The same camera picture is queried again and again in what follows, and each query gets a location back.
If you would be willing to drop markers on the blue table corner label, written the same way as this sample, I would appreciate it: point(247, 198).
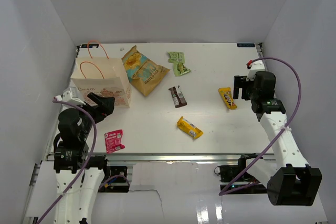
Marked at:
point(245, 45)

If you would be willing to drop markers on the beige paper bag orange handles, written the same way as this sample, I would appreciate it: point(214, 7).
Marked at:
point(103, 76)

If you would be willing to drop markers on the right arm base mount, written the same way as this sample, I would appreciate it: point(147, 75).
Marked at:
point(228, 172)

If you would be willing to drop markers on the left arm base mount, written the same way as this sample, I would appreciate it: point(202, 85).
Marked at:
point(117, 184)

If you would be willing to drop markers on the yellow snack bar packet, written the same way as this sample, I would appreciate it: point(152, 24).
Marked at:
point(189, 128)

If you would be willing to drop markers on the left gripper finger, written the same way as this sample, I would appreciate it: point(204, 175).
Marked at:
point(93, 99)
point(107, 105)

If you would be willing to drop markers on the brown chocolate bar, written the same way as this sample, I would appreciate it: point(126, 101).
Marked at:
point(177, 96)

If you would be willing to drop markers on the green sour candy packet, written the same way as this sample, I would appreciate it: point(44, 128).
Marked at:
point(179, 69)

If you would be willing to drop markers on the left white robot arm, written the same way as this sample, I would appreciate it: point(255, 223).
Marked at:
point(78, 172)

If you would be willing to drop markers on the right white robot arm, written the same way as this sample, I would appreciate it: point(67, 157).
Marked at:
point(293, 182)

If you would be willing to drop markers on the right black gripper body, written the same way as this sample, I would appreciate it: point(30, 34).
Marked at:
point(250, 92)

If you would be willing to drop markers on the kettle chips bag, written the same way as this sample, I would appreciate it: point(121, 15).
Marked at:
point(143, 73)

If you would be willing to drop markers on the yellow m&m's packet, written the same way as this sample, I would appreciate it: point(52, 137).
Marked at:
point(226, 96)

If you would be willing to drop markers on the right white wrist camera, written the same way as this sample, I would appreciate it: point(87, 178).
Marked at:
point(254, 67)

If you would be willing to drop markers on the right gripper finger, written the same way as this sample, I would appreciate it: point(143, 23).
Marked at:
point(240, 81)
point(238, 93)

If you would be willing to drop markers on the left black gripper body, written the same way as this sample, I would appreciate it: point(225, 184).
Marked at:
point(96, 113)

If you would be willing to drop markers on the red candy pouch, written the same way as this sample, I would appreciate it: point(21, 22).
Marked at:
point(113, 141)

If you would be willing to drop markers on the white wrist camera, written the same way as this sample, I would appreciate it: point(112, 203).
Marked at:
point(73, 96)
point(254, 67)

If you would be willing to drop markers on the light green snack packet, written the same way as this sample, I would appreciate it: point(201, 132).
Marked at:
point(175, 56)

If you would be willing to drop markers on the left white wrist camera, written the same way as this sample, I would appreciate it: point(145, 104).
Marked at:
point(73, 96)

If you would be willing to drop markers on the aluminium table rail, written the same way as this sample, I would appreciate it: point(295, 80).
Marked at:
point(142, 157)

